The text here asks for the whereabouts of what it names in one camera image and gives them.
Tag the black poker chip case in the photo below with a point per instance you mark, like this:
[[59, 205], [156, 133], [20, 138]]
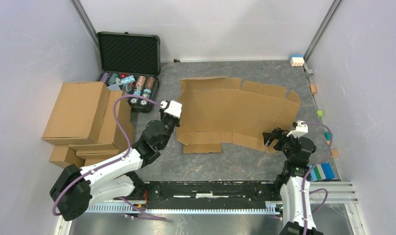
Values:
[[131, 62]]

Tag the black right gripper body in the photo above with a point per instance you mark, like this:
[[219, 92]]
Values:
[[284, 143]]

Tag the blue green striped block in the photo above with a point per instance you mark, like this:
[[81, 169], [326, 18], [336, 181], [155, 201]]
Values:
[[321, 172]]

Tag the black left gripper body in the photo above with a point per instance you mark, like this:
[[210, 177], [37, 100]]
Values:
[[169, 124]]

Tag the lower stacked cardboard boxes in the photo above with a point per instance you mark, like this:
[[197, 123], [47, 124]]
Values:
[[87, 154]]

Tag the tan wooden block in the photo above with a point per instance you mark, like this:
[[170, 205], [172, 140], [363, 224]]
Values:
[[335, 153]]

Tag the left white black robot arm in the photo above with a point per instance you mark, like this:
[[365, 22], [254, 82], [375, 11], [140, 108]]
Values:
[[113, 165]]

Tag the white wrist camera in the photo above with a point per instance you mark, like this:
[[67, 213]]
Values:
[[301, 129], [172, 108]]

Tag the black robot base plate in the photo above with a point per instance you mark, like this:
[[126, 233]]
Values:
[[199, 195]]

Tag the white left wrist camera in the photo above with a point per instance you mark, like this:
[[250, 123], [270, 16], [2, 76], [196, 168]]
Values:
[[172, 108]]

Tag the large folded cardboard box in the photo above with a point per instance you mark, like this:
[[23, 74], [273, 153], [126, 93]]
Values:
[[78, 114]]

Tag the blue white toy block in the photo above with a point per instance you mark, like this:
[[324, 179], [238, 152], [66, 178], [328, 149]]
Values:
[[297, 60]]

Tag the grey wall bracket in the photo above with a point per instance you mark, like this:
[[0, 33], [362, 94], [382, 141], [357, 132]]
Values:
[[307, 71]]

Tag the teal small block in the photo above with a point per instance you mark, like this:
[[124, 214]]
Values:
[[328, 135]]

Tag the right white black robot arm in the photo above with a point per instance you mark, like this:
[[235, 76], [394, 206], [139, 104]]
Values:
[[292, 184]]

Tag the aluminium frame rail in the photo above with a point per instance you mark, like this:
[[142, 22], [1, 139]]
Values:
[[120, 204]]

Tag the orange wooden block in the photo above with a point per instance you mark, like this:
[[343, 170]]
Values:
[[313, 89]]

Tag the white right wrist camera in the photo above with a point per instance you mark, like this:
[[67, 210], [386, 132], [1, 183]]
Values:
[[301, 129]]

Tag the brown cardboard box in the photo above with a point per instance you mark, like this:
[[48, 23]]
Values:
[[217, 110]]

